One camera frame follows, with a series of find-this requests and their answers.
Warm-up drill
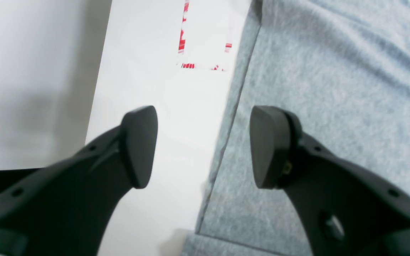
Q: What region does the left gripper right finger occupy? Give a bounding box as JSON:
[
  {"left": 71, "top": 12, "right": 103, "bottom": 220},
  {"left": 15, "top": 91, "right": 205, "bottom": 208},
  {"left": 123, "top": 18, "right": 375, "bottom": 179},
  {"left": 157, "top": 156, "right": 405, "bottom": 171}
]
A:
[{"left": 249, "top": 106, "right": 410, "bottom": 256}]

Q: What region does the grey t-shirt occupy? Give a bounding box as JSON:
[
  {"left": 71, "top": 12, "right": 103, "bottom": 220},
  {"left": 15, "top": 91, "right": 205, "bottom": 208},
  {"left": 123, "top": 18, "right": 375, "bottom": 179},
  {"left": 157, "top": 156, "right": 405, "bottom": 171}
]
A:
[{"left": 181, "top": 0, "right": 410, "bottom": 256}]

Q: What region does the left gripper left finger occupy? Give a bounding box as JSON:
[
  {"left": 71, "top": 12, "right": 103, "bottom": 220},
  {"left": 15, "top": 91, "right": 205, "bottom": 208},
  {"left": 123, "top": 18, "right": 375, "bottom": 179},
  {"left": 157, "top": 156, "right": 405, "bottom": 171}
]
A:
[{"left": 0, "top": 106, "right": 158, "bottom": 256}]

